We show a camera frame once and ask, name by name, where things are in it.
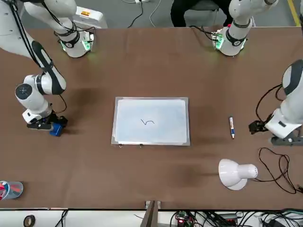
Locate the blue white whiteboard marker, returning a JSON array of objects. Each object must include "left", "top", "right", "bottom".
[{"left": 228, "top": 115, "right": 236, "bottom": 140}]

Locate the clear pen cup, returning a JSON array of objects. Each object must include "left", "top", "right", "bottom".
[{"left": 0, "top": 181, "right": 24, "bottom": 201}]

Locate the white cabinet with orange label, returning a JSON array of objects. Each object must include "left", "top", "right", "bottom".
[{"left": 72, "top": 6, "right": 109, "bottom": 29}]

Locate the silver framed whiteboard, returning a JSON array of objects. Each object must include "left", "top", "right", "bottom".
[{"left": 110, "top": 96, "right": 191, "bottom": 147}]

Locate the dark wrist bracket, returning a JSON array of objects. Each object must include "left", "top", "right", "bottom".
[
  {"left": 26, "top": 122, "right": 52, "bottom": 130},
  {"left": 270, "top": 134, "right": 303, "bottom": 146}
]

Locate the white desk lamp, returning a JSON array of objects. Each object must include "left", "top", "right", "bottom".
[{"left": 218, "top": 158, "right": 259, "bottom": 191}]

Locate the aluminium frame post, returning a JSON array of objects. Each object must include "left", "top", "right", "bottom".
[{"left": 142, "top": 200, "right": 162, "bottom": 227}]

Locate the black tape roll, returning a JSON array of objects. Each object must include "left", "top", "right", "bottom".
[{"left": 23, "top": 215, "right": 36, "bottom": 227}]

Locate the grey office chair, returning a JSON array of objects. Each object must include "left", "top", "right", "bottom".
[{"left": 184, "top": 2, "right": 221, "bottom": 26}]

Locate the dark left wrist bracket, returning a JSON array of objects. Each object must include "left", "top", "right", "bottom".
[{"left": 270, "top": 134, "right": 303, "bottom": 146}]

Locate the blue whiteboard eraser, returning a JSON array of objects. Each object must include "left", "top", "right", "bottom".
[{"left": 49, "top": 122, "right": 64, "bottom": 137}]

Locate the black lamp cable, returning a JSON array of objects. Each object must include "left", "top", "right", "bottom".
[{"left": 250, "top": 147, "right": 303, "bottom": 195}]

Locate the dark right wrist bracket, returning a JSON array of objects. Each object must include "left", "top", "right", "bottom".
[{"left": 26, "top": 122, "right": 52, "bottom": 130}]

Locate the green circuit board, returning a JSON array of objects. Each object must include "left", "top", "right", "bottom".
[{"left": 174, "top": 210, "right": 193, "bottom": 225}]

